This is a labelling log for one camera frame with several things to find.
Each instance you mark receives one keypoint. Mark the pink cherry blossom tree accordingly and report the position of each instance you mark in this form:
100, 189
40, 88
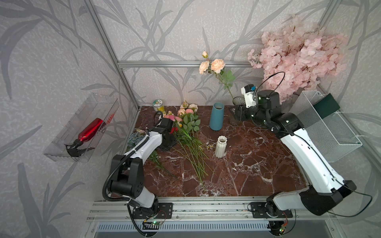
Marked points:
296, 58

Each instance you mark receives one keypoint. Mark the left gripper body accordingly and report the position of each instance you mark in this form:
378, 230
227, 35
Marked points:
171, 141

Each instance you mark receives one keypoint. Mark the cream peach rose stem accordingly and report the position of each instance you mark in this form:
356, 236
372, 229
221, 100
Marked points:
217, 67

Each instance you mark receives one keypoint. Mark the blue hydrangea flower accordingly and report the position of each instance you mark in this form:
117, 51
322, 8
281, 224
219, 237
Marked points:
135, 138

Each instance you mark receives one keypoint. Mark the white wire mesh basket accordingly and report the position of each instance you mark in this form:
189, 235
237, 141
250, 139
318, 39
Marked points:
332, 136

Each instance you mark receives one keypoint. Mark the dark green card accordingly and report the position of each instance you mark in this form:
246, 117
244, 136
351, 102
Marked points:
326, 106

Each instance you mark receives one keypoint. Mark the small tape roll jar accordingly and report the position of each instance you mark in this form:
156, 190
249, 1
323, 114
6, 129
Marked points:
158, 105

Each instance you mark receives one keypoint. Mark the red carnation stem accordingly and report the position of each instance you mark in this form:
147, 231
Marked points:
191, 148

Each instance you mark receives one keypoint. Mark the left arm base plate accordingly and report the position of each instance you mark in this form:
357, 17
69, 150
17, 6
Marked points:
159, 210

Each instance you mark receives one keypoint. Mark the pink white rose stem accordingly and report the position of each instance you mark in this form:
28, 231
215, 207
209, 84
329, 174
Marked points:
176, 119

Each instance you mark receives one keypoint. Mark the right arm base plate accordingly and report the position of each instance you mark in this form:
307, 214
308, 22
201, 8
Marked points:
267, 210

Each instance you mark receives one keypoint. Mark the clear glass vase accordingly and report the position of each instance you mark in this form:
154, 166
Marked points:
236, 101

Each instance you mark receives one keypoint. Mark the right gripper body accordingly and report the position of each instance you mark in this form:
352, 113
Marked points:
245, 113

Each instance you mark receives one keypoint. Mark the clear plastic wall bin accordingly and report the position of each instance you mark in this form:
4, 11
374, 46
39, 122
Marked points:
95, 106

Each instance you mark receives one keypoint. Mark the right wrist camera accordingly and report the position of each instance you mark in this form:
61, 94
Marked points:
248, 92

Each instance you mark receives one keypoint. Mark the white ribbed vase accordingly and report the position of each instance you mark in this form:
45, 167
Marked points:
220, 146

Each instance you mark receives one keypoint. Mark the teal ceramic vase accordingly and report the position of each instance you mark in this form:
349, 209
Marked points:
217, 117

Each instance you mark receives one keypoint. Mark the aluminium front rail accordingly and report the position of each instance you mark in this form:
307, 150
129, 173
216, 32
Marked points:
220, 208

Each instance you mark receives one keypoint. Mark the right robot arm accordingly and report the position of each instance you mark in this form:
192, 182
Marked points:
327, 187

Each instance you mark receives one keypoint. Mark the pink rose bunch with leaves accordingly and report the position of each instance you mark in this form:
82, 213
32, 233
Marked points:
188, 117

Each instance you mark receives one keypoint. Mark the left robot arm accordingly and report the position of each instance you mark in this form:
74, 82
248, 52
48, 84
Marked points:
125, 181

